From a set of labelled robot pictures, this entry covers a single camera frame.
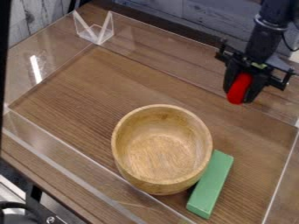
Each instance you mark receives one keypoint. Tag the black metal table mount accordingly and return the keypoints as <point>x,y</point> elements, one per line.
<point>44,215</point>

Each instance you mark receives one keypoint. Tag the red plush strawberry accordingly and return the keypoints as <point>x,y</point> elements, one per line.
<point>236,93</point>

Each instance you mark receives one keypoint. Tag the clear acrylic front wall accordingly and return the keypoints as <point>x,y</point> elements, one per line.
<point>84,185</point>

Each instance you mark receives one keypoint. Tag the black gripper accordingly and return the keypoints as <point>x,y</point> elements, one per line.
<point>275,72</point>

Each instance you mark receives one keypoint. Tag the black foreground pole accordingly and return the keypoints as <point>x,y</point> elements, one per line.
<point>5,5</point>

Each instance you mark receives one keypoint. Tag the wooden bowl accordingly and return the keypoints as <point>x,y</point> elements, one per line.
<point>162,147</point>

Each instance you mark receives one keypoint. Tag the clear acrylic corner bracket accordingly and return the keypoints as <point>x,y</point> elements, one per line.
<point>98,34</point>

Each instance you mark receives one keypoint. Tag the green rectangular block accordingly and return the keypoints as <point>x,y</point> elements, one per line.
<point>206,192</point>

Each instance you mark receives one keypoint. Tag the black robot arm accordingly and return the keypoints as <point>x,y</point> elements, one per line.
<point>276,14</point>

